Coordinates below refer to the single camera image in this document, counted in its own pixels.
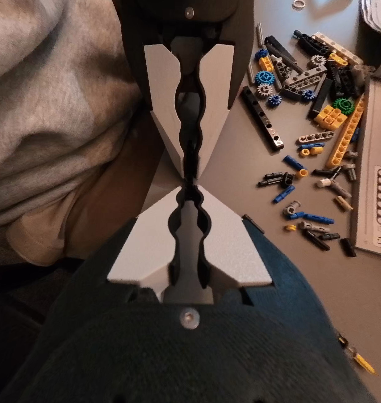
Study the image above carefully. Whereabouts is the short black lego beam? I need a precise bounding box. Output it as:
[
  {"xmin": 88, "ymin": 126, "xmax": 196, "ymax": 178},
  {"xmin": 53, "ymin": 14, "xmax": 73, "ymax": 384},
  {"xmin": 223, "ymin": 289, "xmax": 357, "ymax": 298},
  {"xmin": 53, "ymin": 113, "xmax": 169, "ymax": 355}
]
[{"xmin": 242, "ymin": 214, "xmax": 265, "ymax": 234}]

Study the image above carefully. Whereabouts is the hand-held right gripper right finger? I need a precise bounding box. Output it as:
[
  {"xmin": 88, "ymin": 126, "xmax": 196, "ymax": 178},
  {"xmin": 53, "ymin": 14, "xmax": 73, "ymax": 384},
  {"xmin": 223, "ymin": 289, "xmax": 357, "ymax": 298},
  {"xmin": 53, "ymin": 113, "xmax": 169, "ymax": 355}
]
[{"xmin": 194, "ymin": 185, "xmax": 273, "ymax": 296}]

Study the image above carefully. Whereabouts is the long yellow lego beam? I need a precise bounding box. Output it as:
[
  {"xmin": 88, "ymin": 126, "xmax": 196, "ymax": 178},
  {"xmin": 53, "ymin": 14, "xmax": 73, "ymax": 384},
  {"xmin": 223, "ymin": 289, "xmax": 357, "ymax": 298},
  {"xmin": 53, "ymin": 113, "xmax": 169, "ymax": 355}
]
[{"xmin": 325, "ymin": 94, "xmax": 367, "ymax": 169}]

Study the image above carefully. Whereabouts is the grey instruction booklet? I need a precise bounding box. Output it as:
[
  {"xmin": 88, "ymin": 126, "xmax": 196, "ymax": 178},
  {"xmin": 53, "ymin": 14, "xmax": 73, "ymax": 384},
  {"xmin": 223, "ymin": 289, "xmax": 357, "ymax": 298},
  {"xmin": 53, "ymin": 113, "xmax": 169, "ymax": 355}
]
[{"xmin": 351, "ymin": 77, "xmax": 381, "ymax": 256}]

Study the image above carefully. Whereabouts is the yellow pointed lego piece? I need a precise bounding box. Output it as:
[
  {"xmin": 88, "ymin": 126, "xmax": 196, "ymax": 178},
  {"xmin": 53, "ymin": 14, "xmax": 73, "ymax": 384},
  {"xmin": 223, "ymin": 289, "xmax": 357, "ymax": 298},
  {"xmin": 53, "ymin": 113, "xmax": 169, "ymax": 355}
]
[{"xmin": 338, "ymin": 334, "xmax": 377, "ymax": 375}]

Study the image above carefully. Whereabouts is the long black lego beam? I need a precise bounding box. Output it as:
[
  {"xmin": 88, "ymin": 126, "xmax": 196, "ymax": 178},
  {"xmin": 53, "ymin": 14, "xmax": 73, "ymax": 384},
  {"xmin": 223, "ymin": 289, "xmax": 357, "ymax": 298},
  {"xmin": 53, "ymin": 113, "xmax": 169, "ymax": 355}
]
[{"xmin": 240, "ymin": 86, "xmax": 285, "ymax": 151}]

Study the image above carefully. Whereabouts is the small black lego piece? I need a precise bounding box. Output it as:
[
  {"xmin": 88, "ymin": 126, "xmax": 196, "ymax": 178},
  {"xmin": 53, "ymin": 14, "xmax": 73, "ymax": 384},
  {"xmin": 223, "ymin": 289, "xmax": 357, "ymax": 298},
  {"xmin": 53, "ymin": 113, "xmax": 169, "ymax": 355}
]
[{"xmin": 184, "ymin": 140, "xmax": 199, "ymax": 202}]

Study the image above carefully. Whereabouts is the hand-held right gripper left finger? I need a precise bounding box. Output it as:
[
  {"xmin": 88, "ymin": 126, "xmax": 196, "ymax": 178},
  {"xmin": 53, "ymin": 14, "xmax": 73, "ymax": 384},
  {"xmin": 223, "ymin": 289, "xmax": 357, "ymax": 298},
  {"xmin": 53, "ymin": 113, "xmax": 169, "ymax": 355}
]
[{"xmin": 107, "ymin": 185, "xmax": 185, "ymax": 303}]

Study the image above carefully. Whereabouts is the person's grey hoodie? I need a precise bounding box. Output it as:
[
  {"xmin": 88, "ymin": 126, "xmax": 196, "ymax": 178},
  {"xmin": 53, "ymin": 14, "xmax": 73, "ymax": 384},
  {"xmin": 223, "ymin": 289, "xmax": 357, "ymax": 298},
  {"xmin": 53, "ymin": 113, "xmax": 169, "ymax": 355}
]
[{"xmin": 0, "ymin": 0, "xmax": 144, "ymax": 265}]

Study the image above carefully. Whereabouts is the pile of mixed lego parts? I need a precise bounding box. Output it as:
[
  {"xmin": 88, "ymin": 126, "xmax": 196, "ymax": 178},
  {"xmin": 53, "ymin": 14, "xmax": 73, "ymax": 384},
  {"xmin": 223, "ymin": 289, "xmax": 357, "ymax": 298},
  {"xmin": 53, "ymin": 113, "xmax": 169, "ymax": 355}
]
[{"xmin": 240, "ymin": 22, "xmax": 377, "ymax": 258}]

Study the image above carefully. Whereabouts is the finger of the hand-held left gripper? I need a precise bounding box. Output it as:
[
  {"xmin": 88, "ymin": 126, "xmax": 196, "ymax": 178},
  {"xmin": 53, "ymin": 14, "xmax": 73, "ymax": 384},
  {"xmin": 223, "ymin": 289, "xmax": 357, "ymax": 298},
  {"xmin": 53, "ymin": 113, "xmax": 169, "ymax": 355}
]
[
  {"xmin": 144, "ymin": 43, "xmax": 191, "ymax": 181},
  {"xmin": 194, "ymin": 43, "xmax": 236, "ymax": 181}
]

